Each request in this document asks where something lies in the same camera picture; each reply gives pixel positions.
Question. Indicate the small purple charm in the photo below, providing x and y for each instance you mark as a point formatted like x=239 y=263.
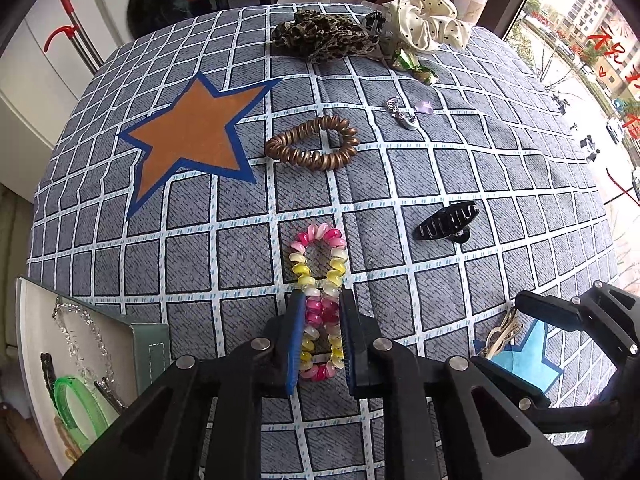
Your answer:
x=425 y=108

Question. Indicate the small black hair clip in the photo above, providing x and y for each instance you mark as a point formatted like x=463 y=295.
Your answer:
x=372 y=21

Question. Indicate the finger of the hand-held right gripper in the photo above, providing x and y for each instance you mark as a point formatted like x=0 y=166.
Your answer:
x=550 y=307
x=510 y=380

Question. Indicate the black beaded hair barrette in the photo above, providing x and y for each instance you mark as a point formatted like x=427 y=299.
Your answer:
x=47 y=375

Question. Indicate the beige hair clip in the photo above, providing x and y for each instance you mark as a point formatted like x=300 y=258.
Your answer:
x=500 y=335

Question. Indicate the small silver charm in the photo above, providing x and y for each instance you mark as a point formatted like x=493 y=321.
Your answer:
x=405 y=117

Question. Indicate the cream polka dot scrunchie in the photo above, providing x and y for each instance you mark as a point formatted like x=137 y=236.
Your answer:
x=425 y=15

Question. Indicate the white and green jewelry box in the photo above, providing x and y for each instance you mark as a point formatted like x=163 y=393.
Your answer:
x=35 y=320

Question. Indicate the white cabinet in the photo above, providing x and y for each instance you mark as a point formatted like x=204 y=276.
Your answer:
x=30 y=75

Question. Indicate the grey checkered tablecloth with stars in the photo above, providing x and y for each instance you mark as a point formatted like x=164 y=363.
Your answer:
x=450 y=170

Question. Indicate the black hair claw clip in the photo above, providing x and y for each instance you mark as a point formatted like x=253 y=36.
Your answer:
x=440 y=224

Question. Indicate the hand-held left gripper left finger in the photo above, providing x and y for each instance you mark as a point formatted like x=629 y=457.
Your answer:
x=296 y=345

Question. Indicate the green ribbon hair clip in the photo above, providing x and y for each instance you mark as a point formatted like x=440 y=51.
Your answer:
x=407 y=60

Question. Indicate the silver hair clip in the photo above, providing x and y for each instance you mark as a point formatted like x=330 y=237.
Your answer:
x=110 y=395

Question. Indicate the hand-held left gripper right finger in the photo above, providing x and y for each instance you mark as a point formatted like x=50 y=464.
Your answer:
x=350 y=342

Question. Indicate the leopard print scrunchie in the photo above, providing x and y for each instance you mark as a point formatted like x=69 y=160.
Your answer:
x=320 y=35

